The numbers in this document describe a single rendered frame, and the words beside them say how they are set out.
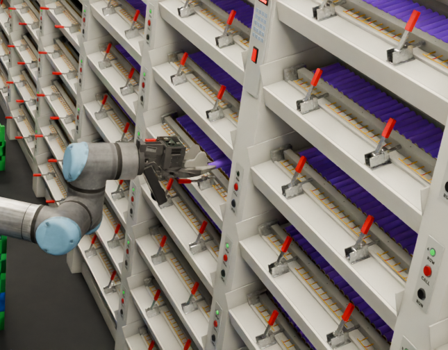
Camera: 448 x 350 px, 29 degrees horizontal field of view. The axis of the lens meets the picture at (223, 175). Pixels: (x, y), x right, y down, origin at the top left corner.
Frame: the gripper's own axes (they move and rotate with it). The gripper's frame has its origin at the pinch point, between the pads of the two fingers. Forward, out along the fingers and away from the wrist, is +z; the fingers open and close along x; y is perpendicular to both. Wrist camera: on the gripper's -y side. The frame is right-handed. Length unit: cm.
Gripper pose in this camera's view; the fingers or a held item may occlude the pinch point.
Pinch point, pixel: (208, 167)
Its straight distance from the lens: 221.2
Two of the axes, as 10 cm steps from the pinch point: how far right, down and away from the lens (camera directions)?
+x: -3.8, -4.2, 8.2
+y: 1.6, -9.1, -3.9
